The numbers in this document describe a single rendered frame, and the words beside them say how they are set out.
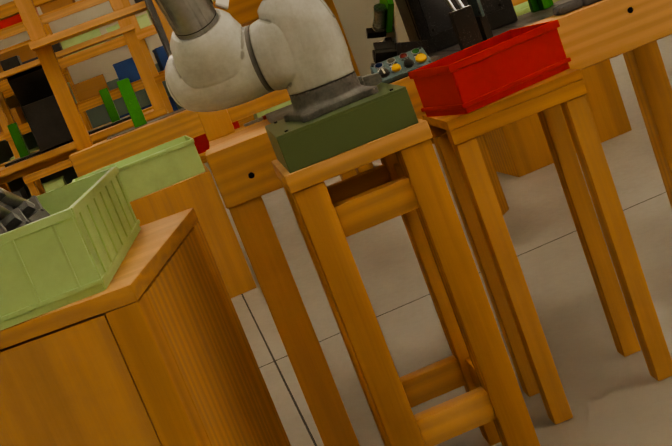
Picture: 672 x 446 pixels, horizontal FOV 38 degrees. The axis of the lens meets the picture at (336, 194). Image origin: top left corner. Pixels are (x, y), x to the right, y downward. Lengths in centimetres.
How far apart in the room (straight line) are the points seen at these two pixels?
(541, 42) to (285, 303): 93
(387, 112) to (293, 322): 79
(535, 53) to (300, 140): 66
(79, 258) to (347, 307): 57
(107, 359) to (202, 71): 63
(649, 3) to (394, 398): 127
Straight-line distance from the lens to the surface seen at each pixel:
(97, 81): 972
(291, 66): 210
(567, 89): 237
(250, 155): 253
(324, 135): 203
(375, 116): 205
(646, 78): 344
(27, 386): 202
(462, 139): 230
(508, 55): 236
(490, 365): 220
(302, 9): 210
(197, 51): 210
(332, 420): 272
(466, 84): 229
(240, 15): 322
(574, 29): 270
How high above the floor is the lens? 114
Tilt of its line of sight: 10 degrees down
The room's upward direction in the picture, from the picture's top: 21 degrees counter-clockwise
